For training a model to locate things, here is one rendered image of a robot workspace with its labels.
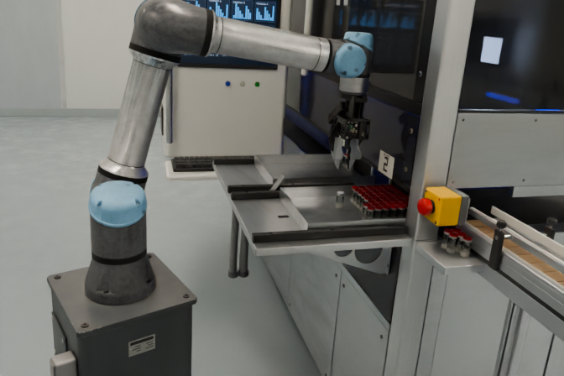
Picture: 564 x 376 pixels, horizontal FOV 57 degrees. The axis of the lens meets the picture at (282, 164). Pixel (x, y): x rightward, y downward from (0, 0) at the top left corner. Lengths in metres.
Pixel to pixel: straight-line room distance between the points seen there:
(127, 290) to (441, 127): 0.79
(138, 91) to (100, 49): 5.44
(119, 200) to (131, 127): 0.18
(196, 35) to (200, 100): 1.05
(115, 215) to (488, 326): 1.05
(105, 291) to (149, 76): 0.47
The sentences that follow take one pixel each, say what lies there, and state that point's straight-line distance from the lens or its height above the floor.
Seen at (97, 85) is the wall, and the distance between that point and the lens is 6.70.
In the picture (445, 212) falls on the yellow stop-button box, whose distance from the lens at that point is 1.23.
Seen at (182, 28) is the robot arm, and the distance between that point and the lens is 1.07.
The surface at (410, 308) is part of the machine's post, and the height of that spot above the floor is 0.69.
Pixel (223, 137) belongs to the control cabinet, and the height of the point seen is 0.89.
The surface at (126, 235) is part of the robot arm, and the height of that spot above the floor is 0.94.
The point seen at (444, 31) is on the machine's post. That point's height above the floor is 1.38.
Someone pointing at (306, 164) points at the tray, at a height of 0.88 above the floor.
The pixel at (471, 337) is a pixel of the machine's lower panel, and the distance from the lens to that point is 1.60.
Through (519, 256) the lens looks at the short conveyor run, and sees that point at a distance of 1.25.
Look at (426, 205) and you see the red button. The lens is 1.22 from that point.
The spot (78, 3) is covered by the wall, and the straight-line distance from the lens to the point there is 6.63.
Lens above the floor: 1.41
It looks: 17 degrees down
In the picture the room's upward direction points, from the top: 4 degrees clockwise
